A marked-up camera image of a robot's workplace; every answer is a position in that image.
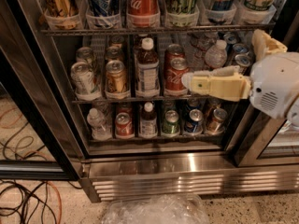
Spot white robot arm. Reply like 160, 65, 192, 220
181, 29, 299, 128

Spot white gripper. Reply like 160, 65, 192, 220
181, 29, 299, 119

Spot clear water bottle bottom shelf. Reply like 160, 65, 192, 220
87, 108, 112, 141

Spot orange floor cable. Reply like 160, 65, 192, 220
46, 180, 64, 224

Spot red cola can middle rear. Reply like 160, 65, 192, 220
164, 44, 185, 63

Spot black floor cables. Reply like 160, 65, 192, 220
0, 180, 83, 224

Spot silver can middle shelf rear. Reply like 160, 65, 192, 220
76, 47, 95, 68

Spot silver blue can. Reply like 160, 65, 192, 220
235, 54, 252, 75
230, 43, 249, 57

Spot gold can top shelf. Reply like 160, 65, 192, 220
46, 0, 78, 18

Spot brown can bottom shelf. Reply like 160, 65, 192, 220
206, 108, 227, 135

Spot wire shelf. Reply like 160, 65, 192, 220
40, 23, 275, 36
72, 94, 212, 105

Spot brown juice bottle middle shelf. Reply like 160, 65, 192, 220
136, 37, 159, 92

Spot silver blue can middle front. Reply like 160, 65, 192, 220
235, 54, 252, 75

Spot blue can bottom shelf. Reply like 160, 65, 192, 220
184, 109, 204, 134

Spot silver can shelf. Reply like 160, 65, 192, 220
71, 62, 98, 95
76, 47, 95, 68

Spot silver can middle shelf front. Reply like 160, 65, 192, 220
71, 62, 98, 95

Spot top wire shelf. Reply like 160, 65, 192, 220
40, 23, 275, 36

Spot middle wire shelf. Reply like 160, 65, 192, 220
72, 94, 212, 105

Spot gold can shelf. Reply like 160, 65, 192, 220
46, 0, 78, 18
105, 46, 124, 62
106, 60, 127, 93

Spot silver blue can middle rear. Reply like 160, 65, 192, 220
230, 43, 249, 57

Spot stainless steel fridge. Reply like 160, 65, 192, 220
0, 0, 299, 203

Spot gold can middle shelf front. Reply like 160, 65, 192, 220
106, 60, 127, 93

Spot clear water bottle shelf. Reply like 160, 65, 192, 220
204, 40, 227, 69
87, 108, 112, 141

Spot green can bottom shelf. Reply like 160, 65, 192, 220
162, 110, 179, 135

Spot red cola can bottom shelf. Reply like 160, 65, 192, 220
115, 112, 134, 139

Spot red cola can top shelf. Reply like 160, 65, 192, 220
128, 0, 158, 16

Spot left glass fridge door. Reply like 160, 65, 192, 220
0, 0, 84, 180

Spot red cola can shelf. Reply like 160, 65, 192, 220
115, 112, 134, 139
128, 0, 158, 16

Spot clear plastic bag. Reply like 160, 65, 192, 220
100, 194, 210, 224

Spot brown juice bottle bottom shelf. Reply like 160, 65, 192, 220
139, 102, 158, 138

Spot gold can middle shelf rear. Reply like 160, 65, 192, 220
105, 46, 124, 62

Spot clear water bottle middle shelf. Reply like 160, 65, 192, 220
204, 40, 227, 69

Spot red cola can middle front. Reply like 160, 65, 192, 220
165, 57, 189, 91

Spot brown juice bottle shelf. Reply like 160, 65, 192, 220
136, 37, 159, 92
139, 102, 158, 138

